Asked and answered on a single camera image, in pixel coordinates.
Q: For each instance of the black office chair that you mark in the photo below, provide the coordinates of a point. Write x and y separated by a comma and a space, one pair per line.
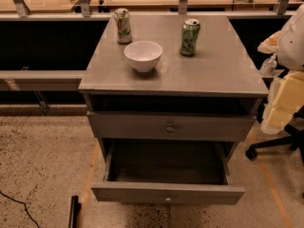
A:
295, 138

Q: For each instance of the white ceramic bowl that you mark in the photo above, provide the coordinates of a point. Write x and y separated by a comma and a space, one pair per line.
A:
143, 55

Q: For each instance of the clear sanitizer pump bottle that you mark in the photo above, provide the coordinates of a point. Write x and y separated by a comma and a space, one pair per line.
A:
269, 65

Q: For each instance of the grey drawer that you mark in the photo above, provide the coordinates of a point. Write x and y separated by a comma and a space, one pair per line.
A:
167, 172
174, 126

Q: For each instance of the dented green can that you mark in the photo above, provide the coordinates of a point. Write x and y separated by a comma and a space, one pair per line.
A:
190, 31
122, 19

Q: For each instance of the right dented green can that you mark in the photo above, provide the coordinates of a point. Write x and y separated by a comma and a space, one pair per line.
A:
190, 31

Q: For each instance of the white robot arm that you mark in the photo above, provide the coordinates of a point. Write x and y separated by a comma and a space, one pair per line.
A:
286, 95

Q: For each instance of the left dented green can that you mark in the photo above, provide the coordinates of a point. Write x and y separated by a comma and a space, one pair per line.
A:
122, 19

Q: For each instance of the black bar on floor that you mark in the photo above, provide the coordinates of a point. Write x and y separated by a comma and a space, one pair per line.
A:
74, 210

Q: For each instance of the grey wooden drawer cabinet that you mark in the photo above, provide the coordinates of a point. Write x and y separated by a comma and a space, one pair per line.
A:
219, 79

